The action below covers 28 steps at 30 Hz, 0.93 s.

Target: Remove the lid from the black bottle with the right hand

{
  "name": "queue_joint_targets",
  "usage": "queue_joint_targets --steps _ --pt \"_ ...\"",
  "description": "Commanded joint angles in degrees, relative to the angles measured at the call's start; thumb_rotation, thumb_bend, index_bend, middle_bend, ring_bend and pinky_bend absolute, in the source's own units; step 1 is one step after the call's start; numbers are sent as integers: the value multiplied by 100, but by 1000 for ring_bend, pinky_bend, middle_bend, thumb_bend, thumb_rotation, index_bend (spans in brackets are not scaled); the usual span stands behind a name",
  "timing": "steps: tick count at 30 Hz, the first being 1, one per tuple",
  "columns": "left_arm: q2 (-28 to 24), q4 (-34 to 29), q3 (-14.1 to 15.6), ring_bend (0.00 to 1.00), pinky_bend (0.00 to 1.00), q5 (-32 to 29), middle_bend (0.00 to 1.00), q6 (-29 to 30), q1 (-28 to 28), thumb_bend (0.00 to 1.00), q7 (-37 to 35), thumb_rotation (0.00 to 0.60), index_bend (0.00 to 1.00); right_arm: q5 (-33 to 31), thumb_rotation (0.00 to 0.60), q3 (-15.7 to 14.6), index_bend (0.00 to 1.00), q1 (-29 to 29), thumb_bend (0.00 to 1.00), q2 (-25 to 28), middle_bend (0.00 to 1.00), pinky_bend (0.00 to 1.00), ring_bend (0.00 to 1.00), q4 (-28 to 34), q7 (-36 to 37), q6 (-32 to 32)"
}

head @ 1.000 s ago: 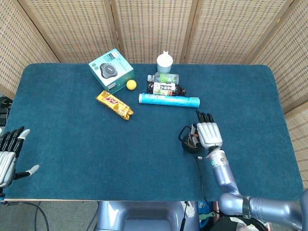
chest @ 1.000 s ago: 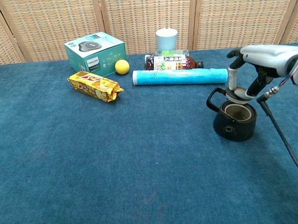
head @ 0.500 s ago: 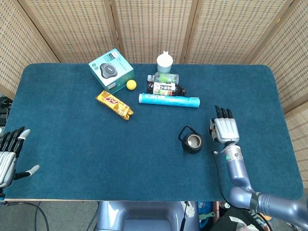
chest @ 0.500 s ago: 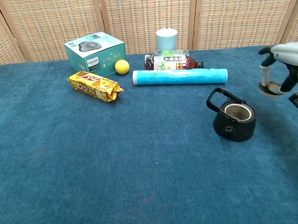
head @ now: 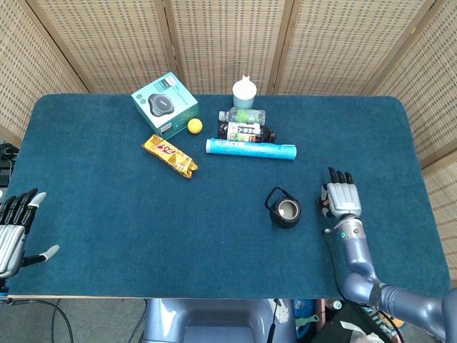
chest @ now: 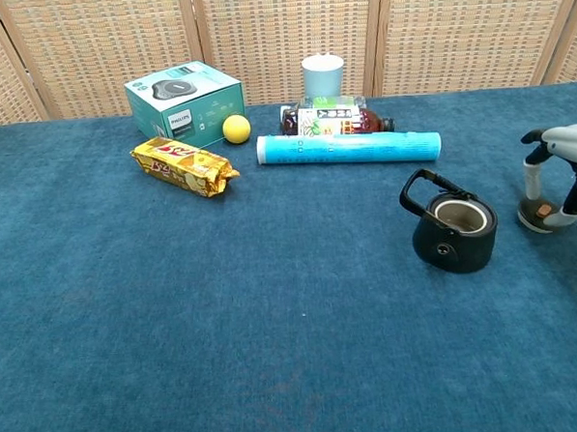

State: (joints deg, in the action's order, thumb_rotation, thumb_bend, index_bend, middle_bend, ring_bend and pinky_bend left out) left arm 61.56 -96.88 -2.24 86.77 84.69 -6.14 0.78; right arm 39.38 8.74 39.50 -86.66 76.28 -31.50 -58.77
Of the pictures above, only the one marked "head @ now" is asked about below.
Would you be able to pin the black round container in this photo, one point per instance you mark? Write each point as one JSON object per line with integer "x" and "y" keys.
{"x": 276, "y": 218}

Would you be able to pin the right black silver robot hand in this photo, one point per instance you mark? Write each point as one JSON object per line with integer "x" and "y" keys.
{"x": 344, "y": 196}

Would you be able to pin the yellow ball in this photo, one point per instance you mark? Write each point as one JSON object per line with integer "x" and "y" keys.
{"x": 195, "y": 126}

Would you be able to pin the black electronic equipment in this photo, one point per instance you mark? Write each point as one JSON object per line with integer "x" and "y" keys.
{"x": 5, "y": 160}

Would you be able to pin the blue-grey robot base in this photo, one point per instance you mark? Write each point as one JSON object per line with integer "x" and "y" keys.
{"x": 214, "y": 321}

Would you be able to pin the light blue cylindrical tube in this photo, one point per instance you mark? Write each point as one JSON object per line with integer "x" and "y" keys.
{"x": 250, "y": 149}

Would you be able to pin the gold red snack packet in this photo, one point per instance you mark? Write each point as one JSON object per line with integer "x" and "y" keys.
{"x": 169, "y": 153}

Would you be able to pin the blue felt table mat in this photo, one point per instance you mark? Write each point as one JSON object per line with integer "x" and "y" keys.
{"x": 143, "y": 232}

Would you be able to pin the white sippy cup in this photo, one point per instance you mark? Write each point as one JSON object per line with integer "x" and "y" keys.
{"x": 244, "y": 93}

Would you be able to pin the black bag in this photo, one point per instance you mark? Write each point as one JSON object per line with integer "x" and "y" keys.
{"x": 339, "y": 325}

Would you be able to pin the dark tea drink bottle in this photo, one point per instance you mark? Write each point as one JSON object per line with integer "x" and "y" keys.
{"x": 244, "y": 131}

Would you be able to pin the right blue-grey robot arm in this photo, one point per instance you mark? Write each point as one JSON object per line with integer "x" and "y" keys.
{"x": 357, "y": 257}

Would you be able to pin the woven rattan screen panel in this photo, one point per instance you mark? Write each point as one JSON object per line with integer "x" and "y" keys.
{"x": 339, "y": 46}
{"x": 107, "y": 43}
{"x": 428, "y": 89}
{"x": 228, "y": 35}
{"x": 28, "y": 71}

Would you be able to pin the clear bottle green label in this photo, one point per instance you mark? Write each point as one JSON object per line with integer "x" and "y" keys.
{"x": 246, "y": 115}

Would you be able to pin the teal speaker product box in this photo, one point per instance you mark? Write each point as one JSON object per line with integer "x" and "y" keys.
{"x": 162, "y": 103}

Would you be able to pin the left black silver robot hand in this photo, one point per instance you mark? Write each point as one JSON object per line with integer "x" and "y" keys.
{"x": 9, "y": 239}

